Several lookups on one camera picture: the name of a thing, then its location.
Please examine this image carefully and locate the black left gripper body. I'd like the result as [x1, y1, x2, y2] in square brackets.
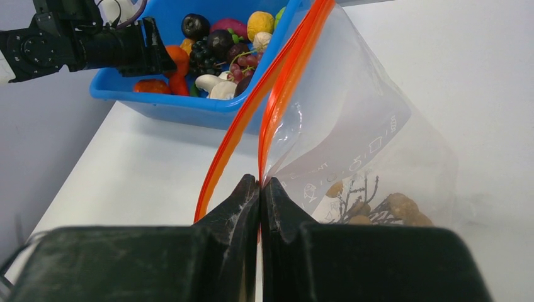
[75, 17, 178, 77]

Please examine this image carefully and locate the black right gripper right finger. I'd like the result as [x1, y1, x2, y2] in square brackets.
[260, 178, 492, 301]

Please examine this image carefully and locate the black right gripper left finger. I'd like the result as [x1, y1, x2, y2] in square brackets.
[7, 174, 259, 301]

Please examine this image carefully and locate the orange fruit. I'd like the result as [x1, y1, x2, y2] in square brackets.
[166, 45, 190, 76]

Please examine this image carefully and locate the black grape bunch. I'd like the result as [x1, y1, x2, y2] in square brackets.
[188, 36, 223, 77]

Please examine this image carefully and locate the longan bunch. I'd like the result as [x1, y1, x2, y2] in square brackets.
[322, 176, 434, 227]

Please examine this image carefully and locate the dark mangosteen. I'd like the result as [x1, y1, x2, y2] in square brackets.
[207, 30, 235, 61]

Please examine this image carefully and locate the yellow lemon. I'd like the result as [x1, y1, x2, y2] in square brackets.
[247, 11, 275, 42]

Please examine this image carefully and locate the clear zip top bag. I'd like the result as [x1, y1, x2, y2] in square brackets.
[194, 1, 457, 227]

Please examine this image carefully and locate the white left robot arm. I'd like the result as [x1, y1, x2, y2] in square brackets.
[1, 1, 177, 84]

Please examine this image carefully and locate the orange red bumpy pepper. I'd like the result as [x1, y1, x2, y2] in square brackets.
[133, 79, 172, 94]

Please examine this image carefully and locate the small orange bumpy pepper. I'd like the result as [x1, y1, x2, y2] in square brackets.
[180, 38, 196, 55]

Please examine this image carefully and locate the red chili pepper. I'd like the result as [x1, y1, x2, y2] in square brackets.
[168, 73, 190, 96]

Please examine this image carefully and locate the dark eggplant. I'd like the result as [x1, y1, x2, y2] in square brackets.
[181, 13, 210, 40]

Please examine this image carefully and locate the green chili pepper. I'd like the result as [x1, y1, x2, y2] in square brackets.
[190, 83, 201, 98]

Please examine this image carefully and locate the white mushroom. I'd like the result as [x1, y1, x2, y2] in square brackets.
[195, 74, 237, 100]

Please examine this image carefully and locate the purple sweet potato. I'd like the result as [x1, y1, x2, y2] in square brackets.
[210, 18, 249, 41]

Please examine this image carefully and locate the dark brown chestnut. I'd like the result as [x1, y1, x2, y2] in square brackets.
[226, 42, 250, 64]

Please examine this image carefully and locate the red grape bunch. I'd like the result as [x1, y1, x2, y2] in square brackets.
[225, 51, 263, 84]

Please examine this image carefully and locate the white garlic bulb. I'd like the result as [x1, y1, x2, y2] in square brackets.
[253, 31, 272, 53]

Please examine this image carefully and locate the green custard apple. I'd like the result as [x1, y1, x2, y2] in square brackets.
[274, 6, 286, 29]

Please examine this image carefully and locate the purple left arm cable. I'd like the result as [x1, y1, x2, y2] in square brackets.
[116, 0, 147, 30]

